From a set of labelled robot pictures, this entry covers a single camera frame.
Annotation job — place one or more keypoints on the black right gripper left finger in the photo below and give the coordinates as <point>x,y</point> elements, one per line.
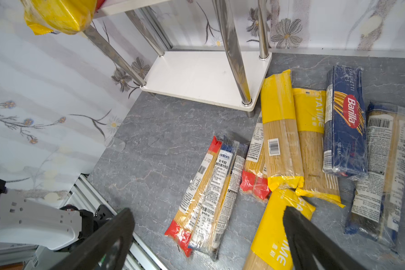
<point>106,249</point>

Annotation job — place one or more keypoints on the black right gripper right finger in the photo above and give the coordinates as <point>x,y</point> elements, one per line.
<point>310,247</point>

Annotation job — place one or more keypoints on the blue clear label spaghetti pack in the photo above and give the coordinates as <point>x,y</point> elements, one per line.
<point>219,197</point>

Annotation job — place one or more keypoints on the yellow-end spaghetti pack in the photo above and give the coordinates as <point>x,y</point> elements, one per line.
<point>65,16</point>

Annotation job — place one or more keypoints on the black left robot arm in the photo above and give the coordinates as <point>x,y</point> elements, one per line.
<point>23,221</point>

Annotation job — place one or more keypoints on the yellow Pastatime pack front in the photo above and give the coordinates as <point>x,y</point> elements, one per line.
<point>270,249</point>

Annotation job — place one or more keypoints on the yellow pastatime pack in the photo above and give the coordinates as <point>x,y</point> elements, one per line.
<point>270,249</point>
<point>310,116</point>

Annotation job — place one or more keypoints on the yellow-top spaghetti pack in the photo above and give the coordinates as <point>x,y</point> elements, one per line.
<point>283,158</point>

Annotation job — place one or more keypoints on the clear blue-end spaghetti pack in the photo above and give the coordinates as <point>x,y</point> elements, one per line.
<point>378,197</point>

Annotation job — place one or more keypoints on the small red-end spaghetti pack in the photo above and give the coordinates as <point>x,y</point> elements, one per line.
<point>254,177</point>

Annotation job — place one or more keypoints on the blue Barilla spaghetti pack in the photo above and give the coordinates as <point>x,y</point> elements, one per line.
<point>345,147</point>

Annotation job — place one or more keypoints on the yellow Pastatime pack rear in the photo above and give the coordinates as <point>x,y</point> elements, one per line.
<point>310,116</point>

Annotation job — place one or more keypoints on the white two-tier shelf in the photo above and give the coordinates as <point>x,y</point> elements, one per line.
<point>226,77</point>

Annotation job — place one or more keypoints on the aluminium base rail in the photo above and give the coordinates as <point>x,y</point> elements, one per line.
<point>83,196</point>

